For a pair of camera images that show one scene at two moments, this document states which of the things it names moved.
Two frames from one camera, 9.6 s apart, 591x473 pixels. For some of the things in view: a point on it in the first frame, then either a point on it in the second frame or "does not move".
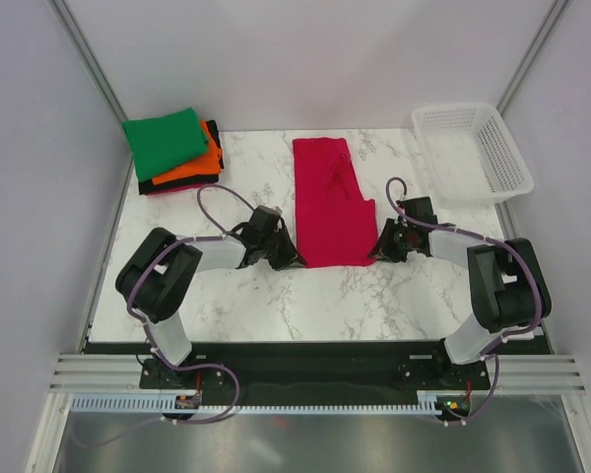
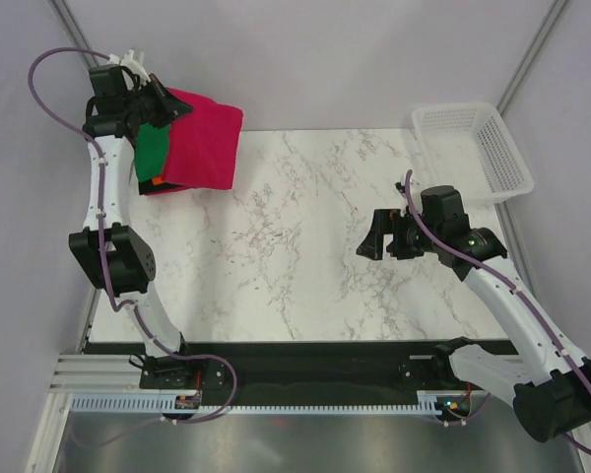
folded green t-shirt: [163, 143] does not move
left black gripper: [290, 257] -> [170, 106]
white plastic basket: [471, 157] does not move
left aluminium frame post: [76, 34] does not move
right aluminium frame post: [530, 55] does not move
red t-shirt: [336, 227] -> [203, 144]
